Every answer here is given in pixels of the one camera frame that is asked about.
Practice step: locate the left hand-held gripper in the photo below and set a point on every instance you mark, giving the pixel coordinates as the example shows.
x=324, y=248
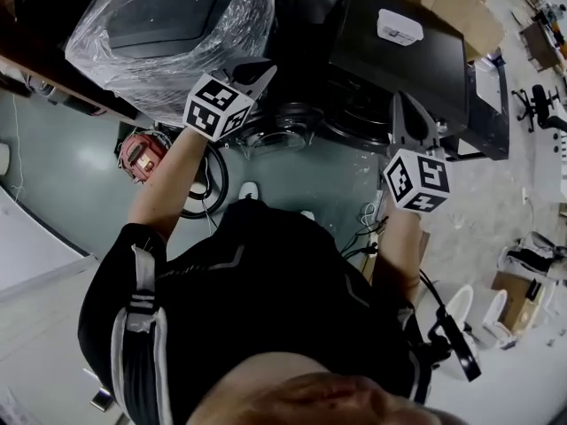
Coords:
x=212, y=113

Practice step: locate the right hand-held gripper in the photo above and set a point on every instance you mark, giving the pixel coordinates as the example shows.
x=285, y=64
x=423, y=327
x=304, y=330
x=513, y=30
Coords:
x=416, y=180

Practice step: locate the person's right forearm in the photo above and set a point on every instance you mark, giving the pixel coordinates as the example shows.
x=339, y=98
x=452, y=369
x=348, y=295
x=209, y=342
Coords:
x=396, y=255

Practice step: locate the person's left forearm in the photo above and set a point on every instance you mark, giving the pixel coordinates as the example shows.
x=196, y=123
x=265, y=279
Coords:
x=164, y=188

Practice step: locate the black washing machine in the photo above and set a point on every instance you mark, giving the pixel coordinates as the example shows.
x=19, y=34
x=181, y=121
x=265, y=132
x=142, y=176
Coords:
x=398, y=78

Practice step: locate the wooden slat platform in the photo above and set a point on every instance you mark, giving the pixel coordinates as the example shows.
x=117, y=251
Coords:
x=398, y=259

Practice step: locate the red round device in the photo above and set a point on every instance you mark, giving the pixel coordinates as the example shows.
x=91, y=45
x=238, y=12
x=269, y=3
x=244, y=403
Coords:
x=142, y=157

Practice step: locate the person's left white shoe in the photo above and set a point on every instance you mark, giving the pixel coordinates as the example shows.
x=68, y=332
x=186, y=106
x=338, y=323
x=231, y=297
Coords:
x=249, y=190

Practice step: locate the person's white shoe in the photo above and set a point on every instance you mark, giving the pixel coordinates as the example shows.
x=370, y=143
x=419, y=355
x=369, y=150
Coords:
x=307, y=215
x=249, y=190

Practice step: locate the plastic-wrapped black appliance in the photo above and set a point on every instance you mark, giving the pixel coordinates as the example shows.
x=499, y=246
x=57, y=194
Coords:
x=155, y=38

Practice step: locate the black side table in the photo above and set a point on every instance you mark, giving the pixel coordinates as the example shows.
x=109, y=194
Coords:
x=487, y=109

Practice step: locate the person's right white shoe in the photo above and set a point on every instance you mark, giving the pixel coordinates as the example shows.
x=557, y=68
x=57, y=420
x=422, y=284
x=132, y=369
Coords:
x=307, y=215

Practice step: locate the white desk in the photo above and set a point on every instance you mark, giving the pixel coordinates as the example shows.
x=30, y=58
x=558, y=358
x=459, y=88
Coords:
x=553, y=162

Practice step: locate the black office chair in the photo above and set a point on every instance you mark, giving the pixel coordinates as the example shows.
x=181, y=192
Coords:
x=540, y=106

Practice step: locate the white lidded plastic box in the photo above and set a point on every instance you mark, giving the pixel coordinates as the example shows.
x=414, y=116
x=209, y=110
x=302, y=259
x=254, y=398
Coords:
x=399, y=28

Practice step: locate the open brown cardboard box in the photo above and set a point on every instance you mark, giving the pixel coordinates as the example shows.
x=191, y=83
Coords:
x=518, y=303

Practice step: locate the large brown cardboard box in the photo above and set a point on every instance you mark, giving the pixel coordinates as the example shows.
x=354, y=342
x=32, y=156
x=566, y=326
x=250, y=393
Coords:
x=465, y=11

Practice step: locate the grey electronics box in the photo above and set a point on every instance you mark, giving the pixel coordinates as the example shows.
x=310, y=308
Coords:
x=463, y=352

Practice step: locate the person's black shirt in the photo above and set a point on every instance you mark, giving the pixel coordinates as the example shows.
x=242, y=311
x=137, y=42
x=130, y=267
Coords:
x=257, y=308

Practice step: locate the person's chin and neck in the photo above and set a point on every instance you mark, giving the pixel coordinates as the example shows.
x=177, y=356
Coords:
x=319, y=392

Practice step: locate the curved wooden frame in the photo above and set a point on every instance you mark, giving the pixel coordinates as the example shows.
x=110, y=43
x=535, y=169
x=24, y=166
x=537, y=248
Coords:
x=66, y=87

